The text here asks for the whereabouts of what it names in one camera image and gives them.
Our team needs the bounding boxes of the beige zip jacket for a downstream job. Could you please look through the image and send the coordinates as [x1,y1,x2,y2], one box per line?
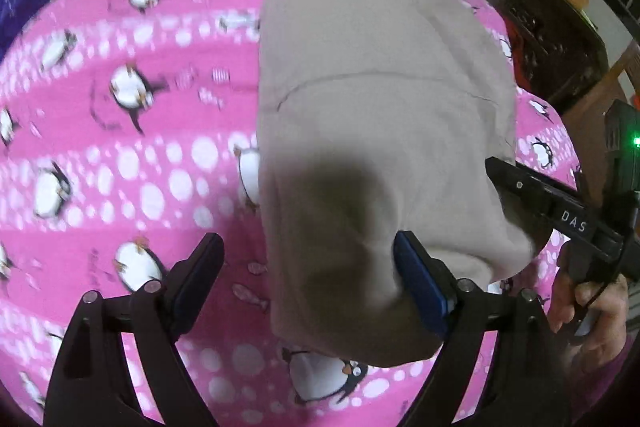
[256,0,553,368]

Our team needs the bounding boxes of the pink penguin print blanket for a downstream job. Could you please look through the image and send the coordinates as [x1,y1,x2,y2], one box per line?
[0,0,601,427]

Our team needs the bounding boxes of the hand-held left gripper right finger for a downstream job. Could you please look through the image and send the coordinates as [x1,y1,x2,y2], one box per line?
[392,230,593,427]

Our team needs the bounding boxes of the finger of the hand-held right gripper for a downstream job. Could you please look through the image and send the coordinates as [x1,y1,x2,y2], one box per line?
[484,156,607,249]

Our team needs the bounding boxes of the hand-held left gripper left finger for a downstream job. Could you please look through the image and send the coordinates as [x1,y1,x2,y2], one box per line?
[44,232,226,427]

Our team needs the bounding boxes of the person's right hand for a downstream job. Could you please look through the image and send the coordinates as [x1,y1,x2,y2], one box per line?
[547,268,632,364]

